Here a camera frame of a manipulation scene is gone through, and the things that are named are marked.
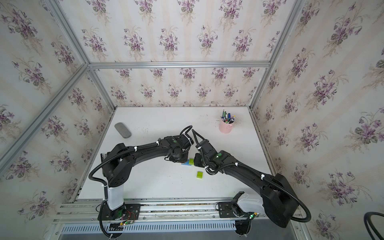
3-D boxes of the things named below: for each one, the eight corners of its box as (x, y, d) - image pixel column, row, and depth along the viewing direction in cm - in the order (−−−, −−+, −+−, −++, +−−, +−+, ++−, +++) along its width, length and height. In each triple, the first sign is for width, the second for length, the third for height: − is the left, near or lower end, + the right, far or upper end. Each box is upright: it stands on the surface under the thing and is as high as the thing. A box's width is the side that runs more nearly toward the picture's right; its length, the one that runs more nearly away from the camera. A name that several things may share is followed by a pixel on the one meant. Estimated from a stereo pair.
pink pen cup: (220, 133, 106) (223, 122, 97) (218, 123, 112) (221, 112, 103) (232, 133, 106) (236, 122, 97) (230, 123, 112) (233, 112, 103)
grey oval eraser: (114, 127, 109) (113, 125, 107) (121, 123, 112) (120, 121, 110) (125, 139, 102) (124, 137, 100) (132, 135, 105) (131, 132, 103)
